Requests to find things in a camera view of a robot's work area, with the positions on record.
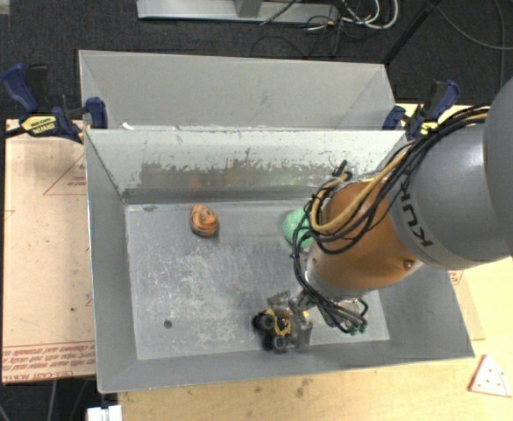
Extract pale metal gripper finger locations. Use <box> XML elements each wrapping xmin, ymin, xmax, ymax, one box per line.
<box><xmin>267</xmin><ymin>292</ymin><xmax>293</xmax><ymax>310</ymax></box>
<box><xmin>291</xmin><ymin>319</ymin><xmax>314</xmax><ymax>353</ymax></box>

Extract yellow toy vehicle black wheels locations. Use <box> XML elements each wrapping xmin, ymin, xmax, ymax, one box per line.
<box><xmin>251</xmin><ymin>307</ymin><xmax>296</xmax><ymax>353</ymax></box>

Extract green ball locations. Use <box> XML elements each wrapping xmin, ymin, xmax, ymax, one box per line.
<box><xmin>281</xmin><ymin>207</ymin><xmax>314</xmax><ymax>254</ymax></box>

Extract grey metal bin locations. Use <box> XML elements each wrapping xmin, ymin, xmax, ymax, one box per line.
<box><xmin>78</xmin><ymin>49</ymin><xmax>476</xmax><ymax>395</ymax></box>

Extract orange striped toy animal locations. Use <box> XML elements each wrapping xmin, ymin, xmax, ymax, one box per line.
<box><xmin>189</xmin><ymin>203</ymin><xmax>220</xmax><ymax>238</ymax></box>

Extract white triangular pad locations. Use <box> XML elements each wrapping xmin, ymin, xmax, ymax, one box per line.
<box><xmin>467</xmin><ymin>353</ymin><xmax>513</xmax><ymax>398</ymax></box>

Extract brown cardboard board red print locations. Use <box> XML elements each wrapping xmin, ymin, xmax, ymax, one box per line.
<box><xmin>1</xmin><ymin>118</ymin><xmax>486</xmax><ymax>386</ymax></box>

